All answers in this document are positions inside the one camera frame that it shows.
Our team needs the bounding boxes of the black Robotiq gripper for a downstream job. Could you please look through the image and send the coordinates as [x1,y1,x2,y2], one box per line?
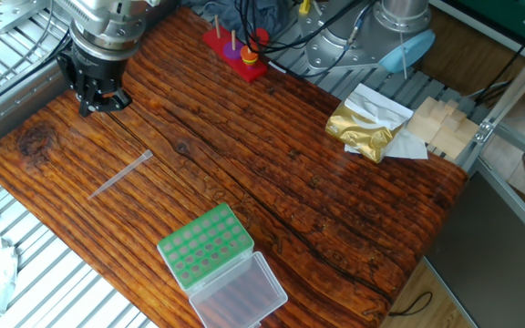
[57,43,134,118]

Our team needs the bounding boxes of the clear large pipette tip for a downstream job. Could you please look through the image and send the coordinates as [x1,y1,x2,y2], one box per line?
[87,149,154,200]

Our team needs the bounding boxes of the green pipette tip rack box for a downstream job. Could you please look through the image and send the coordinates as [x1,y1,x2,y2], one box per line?
[156,202,255,292]

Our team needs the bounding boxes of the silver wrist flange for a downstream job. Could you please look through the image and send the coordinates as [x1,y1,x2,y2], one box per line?
[68,17,148,61]

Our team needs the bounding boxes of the perforated aluminium plate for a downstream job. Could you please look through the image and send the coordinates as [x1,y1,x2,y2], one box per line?
[0,0,49,36]

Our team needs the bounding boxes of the red wooden peg toy base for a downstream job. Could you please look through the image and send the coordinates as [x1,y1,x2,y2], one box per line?
[201,14,269,84]

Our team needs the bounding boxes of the glossy wood-grain board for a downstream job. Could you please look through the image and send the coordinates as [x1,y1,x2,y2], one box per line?
[0,6,468,328]

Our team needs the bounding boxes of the grey crumpled cloth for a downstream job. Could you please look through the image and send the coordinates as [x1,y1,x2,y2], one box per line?
[182,0,291,42]

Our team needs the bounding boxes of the clear plastic box lid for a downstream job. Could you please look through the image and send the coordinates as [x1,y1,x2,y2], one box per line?
[188,251,289,328]

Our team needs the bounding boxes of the gold tissue pack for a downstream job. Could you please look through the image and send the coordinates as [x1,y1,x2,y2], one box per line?
[324,82,429,164]

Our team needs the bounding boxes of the wooden block puzzle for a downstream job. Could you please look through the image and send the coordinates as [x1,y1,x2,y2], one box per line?
[406,96,480,160]

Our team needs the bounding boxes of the grey flat panel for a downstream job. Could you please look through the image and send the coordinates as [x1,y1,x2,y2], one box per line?
[426,170,525,328]

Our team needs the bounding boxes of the purple stacking ring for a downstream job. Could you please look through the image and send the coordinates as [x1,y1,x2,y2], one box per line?
[222,41,244,61]

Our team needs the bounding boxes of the orange stacking ring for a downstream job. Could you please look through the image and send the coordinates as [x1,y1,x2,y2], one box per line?
[239,45,260,67]

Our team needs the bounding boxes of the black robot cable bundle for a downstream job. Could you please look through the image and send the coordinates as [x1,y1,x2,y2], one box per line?
[237,0,377,78]

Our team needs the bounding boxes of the red stacking ring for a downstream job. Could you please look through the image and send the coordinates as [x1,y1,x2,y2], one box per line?
[249,27,271,51]

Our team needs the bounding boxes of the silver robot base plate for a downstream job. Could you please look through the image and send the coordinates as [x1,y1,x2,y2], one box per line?
[296,0,385,78]

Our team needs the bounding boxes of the black looped cord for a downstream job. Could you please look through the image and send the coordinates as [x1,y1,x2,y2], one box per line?
[387,291,434,318]

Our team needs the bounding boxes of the aluminium frame post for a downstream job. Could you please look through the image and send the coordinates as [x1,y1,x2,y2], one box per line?
[456,26,525,173]

